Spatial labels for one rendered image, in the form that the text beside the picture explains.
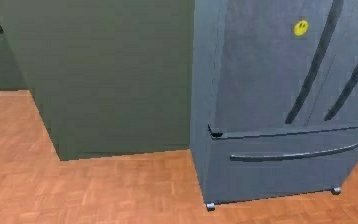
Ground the yellow smiley magnet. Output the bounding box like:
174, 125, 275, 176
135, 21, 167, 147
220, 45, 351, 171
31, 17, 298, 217
292, 19, 310, 37

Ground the dark fridge door handle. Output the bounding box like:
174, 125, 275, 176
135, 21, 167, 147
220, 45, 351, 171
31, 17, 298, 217
323, 39, 358, 122
284, 0, 345, 125

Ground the grey fridge drawer handle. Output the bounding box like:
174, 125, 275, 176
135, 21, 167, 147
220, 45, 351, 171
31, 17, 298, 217
229, 142, 358, 163

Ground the blue-grey fridge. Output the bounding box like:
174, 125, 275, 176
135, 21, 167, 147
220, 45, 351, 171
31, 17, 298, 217
189, 0, 358, 212

